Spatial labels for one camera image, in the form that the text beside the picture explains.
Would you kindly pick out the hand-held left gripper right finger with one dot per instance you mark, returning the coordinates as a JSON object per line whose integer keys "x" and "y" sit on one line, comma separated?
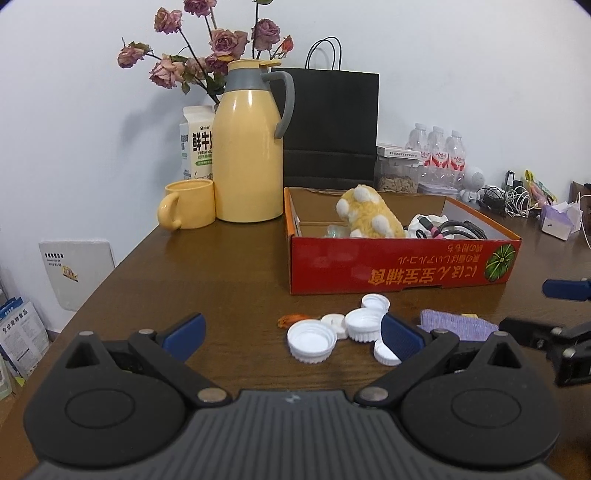
{"x": 401, "y": 339}

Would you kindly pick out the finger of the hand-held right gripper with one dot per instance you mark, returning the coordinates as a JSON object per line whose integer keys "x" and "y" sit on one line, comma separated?
{"x": 531, "y": 331}
{"x": 568, "y": 290}

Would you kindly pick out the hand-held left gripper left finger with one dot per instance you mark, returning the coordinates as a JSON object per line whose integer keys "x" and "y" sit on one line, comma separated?
{"x": 187, "y": 334}

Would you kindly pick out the white bottle cap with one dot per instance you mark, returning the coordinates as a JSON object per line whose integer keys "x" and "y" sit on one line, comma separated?
{"x": 385, "y": 354}
{"x": 375, "y": 302}
{"x": 364, "y": 323}

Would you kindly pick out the purple knitted cloth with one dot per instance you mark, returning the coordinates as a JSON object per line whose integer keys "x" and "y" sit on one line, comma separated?
{"x": 457, "y": 326}

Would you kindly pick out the red cardboard box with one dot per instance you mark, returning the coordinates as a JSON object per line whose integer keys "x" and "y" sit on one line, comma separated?
{"x": 392, "y": 272}

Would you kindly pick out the white flip-top cap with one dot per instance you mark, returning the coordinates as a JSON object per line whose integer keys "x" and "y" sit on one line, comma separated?
{"x": 333, "y": 323}

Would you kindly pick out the large white jar lid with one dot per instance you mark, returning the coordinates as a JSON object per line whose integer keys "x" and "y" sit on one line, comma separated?
{"x": 311, "y": 341}

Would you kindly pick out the purple tissue pack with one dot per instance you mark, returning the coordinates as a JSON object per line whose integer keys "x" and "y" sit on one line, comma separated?
{"x": 558, "y": 221}

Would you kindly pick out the brown paper bag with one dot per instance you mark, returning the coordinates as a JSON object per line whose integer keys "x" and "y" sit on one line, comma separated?
{"x": 582, "y": 198}

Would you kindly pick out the colourful snack packet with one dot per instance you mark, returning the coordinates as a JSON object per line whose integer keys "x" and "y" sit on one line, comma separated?
{"x": 540, "y": 189}

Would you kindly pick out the white plastic bag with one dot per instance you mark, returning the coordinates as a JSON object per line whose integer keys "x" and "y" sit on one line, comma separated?
{"x": 415, "y": 226}

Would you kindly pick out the black charger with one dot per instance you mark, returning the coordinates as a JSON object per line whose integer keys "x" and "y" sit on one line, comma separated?
{"x": 510, "y": 179}

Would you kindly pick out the yellow white plush toy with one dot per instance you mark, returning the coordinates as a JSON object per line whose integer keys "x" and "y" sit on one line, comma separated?
{"x": 369, "y": 217}

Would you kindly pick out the clear plastic container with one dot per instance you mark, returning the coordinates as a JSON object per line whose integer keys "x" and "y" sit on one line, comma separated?
{"x": 336, "y": 230}

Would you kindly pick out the white board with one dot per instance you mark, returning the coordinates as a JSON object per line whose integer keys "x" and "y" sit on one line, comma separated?
{"x": 76, "y": 272}

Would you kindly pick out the yellow mug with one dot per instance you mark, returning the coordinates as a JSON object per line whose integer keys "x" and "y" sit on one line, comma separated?
{"x": 194, "y": 205}

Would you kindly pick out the white robot toy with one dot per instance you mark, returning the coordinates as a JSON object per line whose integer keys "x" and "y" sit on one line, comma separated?
{"x": 473, "y": 180}

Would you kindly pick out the clear seed container white lid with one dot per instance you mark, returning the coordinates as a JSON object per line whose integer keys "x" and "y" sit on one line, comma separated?
{"x": 397, "y": 180}

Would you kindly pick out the stack of booklets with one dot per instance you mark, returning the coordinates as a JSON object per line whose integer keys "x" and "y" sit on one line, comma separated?
{"x": 23, "y": 337}

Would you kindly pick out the yellow thermos jug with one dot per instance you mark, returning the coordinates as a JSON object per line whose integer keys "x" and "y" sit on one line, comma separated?
{"x": 247, "y": 161}

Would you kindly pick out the white milk carton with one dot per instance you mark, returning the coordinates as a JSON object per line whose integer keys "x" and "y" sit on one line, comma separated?
{"x": 196, "y": 147}

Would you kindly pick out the black paper bag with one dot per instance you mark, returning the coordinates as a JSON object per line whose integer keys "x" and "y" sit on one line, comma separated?
{"x": 332, "y": 115}

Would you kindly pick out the dried pink flower bouquet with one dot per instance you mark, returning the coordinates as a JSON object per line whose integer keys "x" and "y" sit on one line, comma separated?
{"x": 226, "y": 41}

